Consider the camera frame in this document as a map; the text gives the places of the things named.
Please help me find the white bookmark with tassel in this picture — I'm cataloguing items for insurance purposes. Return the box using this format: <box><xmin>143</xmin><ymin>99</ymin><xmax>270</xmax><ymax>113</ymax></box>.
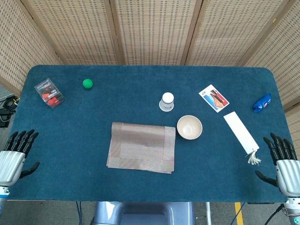
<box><xmin>223</xmin><ymin>112</ymin><xmax>262</xmax><ymax>166</ymax></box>

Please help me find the blue-grey robot torso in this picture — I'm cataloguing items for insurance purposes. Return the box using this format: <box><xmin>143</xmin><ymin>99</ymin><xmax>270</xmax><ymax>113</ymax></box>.
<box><xmin>92</xmin><ymin>201</ymin><xmax>195</xmax><ymax>225</ymax></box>

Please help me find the illustrated picture card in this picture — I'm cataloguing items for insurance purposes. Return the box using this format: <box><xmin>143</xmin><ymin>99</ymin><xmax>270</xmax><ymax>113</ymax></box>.
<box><xmin>198</xmin><ymin>84</ymin><xmax>230</xmax><ymax>113</ymax></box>

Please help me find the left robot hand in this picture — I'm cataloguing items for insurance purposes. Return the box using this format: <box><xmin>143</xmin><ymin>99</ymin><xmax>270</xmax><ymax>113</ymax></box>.
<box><xmin>0</xmin><ymin>129</ymin><xmax>40</xmax><ymax>187</ymax></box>

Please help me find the blue carpet table cover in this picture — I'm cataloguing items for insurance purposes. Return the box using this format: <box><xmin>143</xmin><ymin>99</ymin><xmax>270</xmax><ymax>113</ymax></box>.
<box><xmin>6</xmin><ymin>65</ymin><xmax>295</xmax><ymax>203</ymax></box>

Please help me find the black floor cable bundle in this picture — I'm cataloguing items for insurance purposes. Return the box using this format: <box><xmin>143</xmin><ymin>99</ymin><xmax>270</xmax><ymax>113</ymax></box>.
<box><xmin>0</xmin><ymin>93</ymin><xmax>21</xmax><ymax>111</ymax></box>

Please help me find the green ball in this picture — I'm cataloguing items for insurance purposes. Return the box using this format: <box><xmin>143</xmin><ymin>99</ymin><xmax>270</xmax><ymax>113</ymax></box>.
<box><xmin>82</xmin><ymin>78</ymin><xmax>94</xmax><ymax>90</ymax></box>

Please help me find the clear box of earplugs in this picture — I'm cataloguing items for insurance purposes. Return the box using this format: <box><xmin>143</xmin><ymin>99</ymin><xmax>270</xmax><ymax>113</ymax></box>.
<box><xmin>34</xmin><ymin>78</ymin><xmax>66</xmax><ymax>109</ymax></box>

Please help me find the blue cable under table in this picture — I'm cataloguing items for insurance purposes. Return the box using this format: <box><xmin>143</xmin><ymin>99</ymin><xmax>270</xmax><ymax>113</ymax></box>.
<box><xmin>75</xmin><ymin>201</ymin><xmax>83</xmax><ymax>225</ymax></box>

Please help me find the white paper cup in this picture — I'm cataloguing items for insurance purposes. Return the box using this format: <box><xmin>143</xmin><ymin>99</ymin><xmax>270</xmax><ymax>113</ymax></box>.
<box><xmin>158</xmin><ymin>92</ymin><xmax>175</xmax><ymax>112</ymax></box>

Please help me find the yellow floor tape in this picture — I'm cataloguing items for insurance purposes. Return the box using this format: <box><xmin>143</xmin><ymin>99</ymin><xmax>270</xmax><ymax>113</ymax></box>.
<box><xmin>234</xmin><ymin>202</ymin><xmax>243</xmax><ymax>225</ymax></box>

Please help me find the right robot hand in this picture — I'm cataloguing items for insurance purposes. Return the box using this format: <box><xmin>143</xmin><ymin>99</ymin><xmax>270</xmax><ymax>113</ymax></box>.
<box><xmin>255</xmin><ymin>133</ymin><xmax>300</xmax><ymax>197</ymax></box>

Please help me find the blue snack packet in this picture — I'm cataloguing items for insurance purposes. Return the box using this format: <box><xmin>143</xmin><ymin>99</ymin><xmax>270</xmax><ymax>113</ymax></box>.
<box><xmin>252</xmin><ymin>93</ymin><xmax>272</xmax><ymax>114</ymax></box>

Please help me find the black floor box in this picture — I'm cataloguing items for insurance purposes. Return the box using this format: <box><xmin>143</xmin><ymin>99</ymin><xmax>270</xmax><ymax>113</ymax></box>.
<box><xmin>0</xmin><ymin>110</ymin><xmax>11</xmax><ymax>128</ymax></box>

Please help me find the beige bowl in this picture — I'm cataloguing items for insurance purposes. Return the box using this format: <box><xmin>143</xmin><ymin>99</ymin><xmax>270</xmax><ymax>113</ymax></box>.
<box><xmin>176</xmin><ymin>114</ymin><xmax>203</xmax><ymax>141</ymax></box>

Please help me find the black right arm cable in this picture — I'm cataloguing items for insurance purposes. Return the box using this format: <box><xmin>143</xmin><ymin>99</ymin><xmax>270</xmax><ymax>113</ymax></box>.
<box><xmin>267</xmin><ymin>203</ymin><xmax>285</xmax><ymax>225</ymax></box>

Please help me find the brown woven placemat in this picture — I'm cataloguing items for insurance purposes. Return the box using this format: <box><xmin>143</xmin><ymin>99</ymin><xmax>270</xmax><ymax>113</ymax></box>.
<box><xmin>106</xmin><ymin>121</ymin><xmax>176</xmax><ymax>174</ymax></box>

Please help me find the white table leg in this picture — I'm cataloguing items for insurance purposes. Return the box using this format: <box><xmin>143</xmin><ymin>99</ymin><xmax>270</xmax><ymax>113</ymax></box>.
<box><xmin>205</xmin><ymin>202</ymin><xmax>212</xmax><ymax>225</ymax></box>

